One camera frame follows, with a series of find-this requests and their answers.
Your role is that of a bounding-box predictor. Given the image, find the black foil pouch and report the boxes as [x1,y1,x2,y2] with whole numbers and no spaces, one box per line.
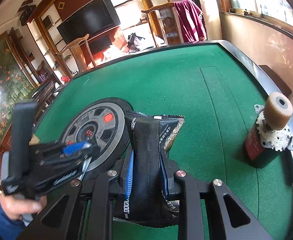
[125,112,184,228]

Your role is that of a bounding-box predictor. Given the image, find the beige cosmetic tube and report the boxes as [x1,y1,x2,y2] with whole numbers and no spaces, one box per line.
[76,155,92,181]

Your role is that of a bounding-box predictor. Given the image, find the person left hand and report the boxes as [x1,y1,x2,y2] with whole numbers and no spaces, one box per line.
[0,193,47,220]

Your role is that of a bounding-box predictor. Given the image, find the round mahjong table console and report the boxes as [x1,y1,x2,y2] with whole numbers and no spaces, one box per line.
[59,98,133,180]

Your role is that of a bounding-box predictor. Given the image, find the red plastic bag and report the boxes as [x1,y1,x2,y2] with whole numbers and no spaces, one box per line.
[60,76,70,82]

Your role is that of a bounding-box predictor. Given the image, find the red motor with beige roller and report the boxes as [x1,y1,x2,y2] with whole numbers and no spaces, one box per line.
[243,92,293,168]

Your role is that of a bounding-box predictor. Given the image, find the wooden chair left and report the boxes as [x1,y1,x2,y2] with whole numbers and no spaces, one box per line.
[55,34,97,73]

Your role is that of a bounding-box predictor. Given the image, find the wooden chair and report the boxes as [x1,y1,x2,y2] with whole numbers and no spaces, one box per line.
[55,34,97,73]
[141,2,183,48]

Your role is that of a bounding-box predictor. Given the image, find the dark clothes pile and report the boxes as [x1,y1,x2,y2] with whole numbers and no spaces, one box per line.
[127,33,145,51]

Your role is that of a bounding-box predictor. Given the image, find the black flat television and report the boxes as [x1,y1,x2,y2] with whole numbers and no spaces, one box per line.
[57,0,120,43]

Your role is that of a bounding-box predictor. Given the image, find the wooden chair right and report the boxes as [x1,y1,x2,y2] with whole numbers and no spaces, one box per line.
[141,2,183,48]

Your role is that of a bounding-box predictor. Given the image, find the maroon cloth on chair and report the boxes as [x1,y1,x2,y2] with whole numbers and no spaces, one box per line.
[174,0,207,43]

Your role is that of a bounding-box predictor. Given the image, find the floral wall painting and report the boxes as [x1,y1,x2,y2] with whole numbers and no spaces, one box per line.
[0,32,36,143]

